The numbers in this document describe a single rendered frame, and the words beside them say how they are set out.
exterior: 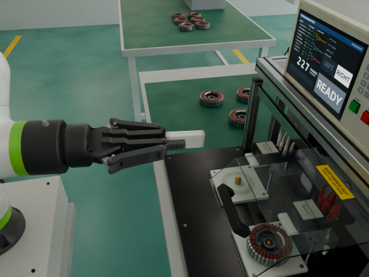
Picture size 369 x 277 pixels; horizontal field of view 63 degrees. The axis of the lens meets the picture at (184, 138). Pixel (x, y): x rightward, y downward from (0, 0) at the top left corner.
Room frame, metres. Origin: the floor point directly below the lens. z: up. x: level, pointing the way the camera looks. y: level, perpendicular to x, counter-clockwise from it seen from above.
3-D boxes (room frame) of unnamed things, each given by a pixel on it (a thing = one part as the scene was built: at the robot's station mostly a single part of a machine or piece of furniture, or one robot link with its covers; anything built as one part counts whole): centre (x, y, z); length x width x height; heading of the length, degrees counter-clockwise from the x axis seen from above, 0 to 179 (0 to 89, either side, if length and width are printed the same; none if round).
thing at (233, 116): (1.09, -0.25, 0.77); 0.11 x 0.11 x 0.04
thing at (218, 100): (1.26, -0.13, 0.77); 0.11 x 0.11 x 0.04
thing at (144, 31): (2.94, 0.05, 0.38); 1.85 x 1.10 x 0.75; 11
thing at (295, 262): (0.46, -0.22, 0.78); 0.15 x 0.15 x 0.01; 11
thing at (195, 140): (0.43, 0.00, 1.16); 0.07 x 0.01 x 0.03; 99
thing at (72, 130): (0.41, 0.15, 1.17); 0.09 x 0.08 x 0.07; 99
